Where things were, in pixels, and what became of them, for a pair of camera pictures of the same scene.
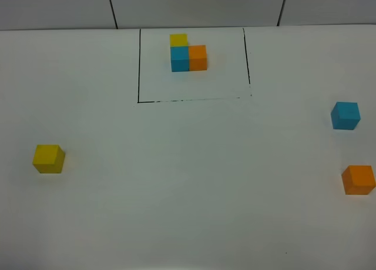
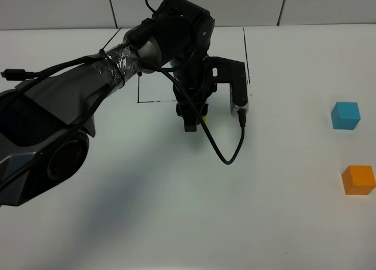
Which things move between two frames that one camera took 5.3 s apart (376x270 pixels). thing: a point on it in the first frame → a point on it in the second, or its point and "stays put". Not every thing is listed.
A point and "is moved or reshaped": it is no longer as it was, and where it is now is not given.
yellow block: [49, 158] is moved or reshaped
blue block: [345, 115] stays put
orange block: [358, 179] stays put
